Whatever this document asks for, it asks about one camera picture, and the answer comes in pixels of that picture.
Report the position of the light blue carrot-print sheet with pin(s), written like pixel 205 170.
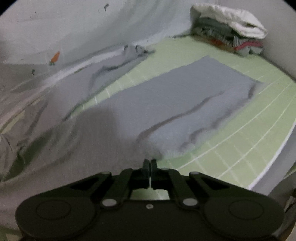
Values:
pixel 42 37

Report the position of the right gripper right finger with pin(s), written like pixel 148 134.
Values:
pixel 174 183

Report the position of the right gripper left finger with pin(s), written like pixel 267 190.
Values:
pixel 125 183

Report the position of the white folded towel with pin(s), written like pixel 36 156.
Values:
pixel 241 21

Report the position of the stack of folded clothes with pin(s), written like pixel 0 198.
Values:
pixel 224 37

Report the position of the grey sweatpants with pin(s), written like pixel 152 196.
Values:
pixel 162 117

